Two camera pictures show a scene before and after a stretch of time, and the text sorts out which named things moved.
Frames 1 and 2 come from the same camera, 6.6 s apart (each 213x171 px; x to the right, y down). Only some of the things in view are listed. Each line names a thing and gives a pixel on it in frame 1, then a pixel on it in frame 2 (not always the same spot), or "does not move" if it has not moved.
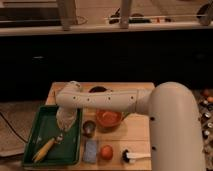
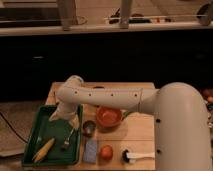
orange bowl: x=109 y=118 does not move
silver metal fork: x=59 y=138 -> x=67 y=141
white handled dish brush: x=130 y=157 does not move
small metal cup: x=89 y=128 does not move
